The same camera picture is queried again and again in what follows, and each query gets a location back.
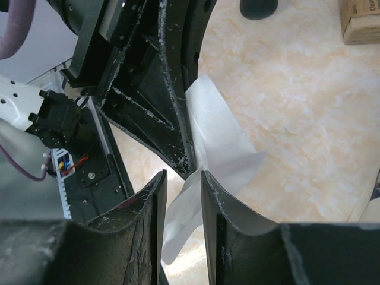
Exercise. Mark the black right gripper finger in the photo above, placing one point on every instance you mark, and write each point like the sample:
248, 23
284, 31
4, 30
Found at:
152, 62

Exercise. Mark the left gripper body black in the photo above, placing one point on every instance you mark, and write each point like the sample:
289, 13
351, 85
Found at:
95, 38

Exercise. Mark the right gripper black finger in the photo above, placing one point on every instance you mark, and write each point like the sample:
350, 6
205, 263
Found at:
121, 246
244, 247

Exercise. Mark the white paper sheet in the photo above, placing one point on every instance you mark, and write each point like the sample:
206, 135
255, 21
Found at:
222, 148

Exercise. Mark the wooden dripper stand brown collar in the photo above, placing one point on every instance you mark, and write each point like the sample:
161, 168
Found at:
258, 9

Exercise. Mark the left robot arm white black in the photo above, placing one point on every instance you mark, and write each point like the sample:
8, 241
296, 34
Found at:
52, 117

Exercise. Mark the cream tote bag floral print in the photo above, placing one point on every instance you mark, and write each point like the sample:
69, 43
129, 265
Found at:
366, 209

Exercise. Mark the kitchen cleaning pads pack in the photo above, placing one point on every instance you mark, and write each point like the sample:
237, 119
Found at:
359, 21

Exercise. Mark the grey cable duct strip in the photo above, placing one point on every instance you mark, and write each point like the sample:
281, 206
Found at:
62, 160

